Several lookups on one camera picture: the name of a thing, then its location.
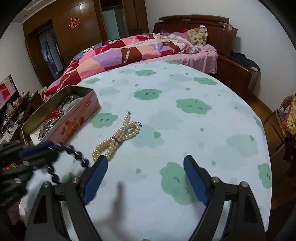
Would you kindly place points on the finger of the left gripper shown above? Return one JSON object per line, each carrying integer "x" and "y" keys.
{"x": 39, "y": 149}

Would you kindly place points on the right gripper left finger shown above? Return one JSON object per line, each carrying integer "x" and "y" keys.
{"x": 92, "y": 178}

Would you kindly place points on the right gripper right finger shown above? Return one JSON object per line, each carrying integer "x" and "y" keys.
{"x": 198, "y": 178}

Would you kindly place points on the pink tin box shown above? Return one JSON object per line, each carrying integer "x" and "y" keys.
{"x": 59, "y": 118}

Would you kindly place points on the cluttered side shelf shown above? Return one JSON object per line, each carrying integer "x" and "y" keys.
{"x": 16, "y": 108}

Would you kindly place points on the cloud pattern tablecloth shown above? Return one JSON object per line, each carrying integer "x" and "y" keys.
{"x": 145, "y": 193}

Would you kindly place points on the wicker chair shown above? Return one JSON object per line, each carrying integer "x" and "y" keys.
{"x": 287, "y": 140}

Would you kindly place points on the patchwork quilt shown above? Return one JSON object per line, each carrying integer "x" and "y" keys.
{"x": 120, "y": 53}

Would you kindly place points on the colourful patterned cushion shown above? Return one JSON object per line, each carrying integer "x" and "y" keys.
{"x": 289, "y": 119}

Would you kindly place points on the wooden nightstand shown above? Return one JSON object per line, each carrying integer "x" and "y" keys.
{"x": 237, "y": 77}

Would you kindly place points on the brown wooden wardrobe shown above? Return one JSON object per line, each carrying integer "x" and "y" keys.
{"x": 52, "y": 44}

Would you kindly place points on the pink bed sheet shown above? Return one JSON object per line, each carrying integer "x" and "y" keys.
{"x": 204, "y": 61}

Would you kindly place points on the dark clothes on nightstand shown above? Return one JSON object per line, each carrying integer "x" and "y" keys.
{"x": 243, "y": 60}

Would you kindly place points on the red double happiness decal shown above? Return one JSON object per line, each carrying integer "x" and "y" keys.
{"x": 74, "y": 22}

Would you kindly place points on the floral pillow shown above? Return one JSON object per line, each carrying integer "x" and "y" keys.
{"x": 198, "y": 36}

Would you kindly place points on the wooden headboard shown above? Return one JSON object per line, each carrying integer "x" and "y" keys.
{"x": 221, "y": 34}

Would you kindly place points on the red knotted cord charm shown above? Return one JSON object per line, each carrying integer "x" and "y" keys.
{"x": 54, "y": 114}

